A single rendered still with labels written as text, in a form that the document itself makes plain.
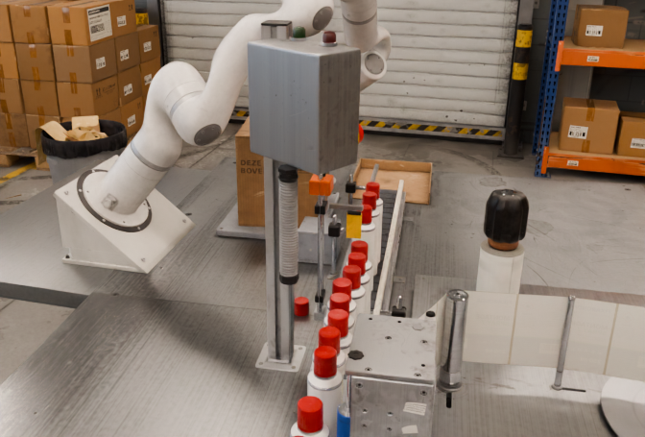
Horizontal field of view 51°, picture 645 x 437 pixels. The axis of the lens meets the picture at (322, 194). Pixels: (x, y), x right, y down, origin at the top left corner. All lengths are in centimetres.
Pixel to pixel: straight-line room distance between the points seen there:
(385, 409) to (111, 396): 64
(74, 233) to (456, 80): 424
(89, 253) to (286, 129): 88
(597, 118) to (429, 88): 138
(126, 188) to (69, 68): 319
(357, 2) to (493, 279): 74
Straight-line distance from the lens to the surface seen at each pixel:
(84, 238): 183
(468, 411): 125
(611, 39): 500
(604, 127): 511
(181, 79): 170
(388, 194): 211
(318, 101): 103
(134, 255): 180
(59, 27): 494
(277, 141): 112
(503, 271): 138
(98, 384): 142
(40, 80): 511
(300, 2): 154
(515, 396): 130
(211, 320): 156
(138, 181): 179
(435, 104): 570
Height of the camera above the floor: 165
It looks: 22 degrees down
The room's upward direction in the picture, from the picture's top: 1 degrees clockwise
